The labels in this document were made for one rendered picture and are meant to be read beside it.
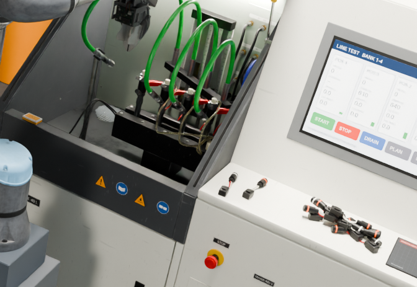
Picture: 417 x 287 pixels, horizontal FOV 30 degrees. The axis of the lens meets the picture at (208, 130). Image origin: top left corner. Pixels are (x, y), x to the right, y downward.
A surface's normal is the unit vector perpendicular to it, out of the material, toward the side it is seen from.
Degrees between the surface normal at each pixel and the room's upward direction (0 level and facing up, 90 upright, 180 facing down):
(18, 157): 8
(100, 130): 0
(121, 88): 90
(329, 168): 76
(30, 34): 93
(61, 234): 90
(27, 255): 90
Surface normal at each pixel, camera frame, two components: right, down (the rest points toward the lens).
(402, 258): 0.22, -0.87
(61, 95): 0.88, 0.36
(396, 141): -0.36, 0.10
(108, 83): -0.43, 0.31
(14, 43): -0.14, 0.45
